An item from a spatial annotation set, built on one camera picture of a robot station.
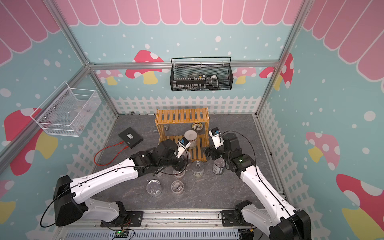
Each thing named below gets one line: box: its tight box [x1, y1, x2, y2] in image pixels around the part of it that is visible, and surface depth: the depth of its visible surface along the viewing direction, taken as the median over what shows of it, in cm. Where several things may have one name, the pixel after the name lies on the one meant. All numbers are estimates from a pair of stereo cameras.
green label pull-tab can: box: [191, 160, 205, 178], surface depth 87 cm
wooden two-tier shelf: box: [154, 107, 210, 162], surface depth 84 cm
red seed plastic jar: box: [171, 180, 184, 194], surface depth 81 cm
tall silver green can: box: [212, 157, 226, 176], surface depth 83 cm
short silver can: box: [146, 179, 163, 198], surface depth 81 cm
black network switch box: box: [118, 127, 144, 149], surface depth 107 cm
